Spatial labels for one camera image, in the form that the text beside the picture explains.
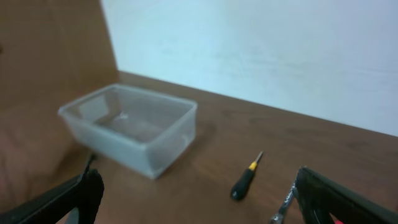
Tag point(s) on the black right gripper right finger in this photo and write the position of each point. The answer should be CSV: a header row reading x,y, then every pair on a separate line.
x,y
321,200

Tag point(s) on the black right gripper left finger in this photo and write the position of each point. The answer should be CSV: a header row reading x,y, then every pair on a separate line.
x,y
80,196

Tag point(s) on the clear plastic container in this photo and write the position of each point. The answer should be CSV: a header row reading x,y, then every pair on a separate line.
x,y
145,131

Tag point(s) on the silver combination wrench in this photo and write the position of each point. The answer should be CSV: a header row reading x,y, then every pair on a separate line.
x,y
278,218

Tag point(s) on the black yellow screwdriver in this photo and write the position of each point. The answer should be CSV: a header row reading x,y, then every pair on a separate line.
x,y
241,187

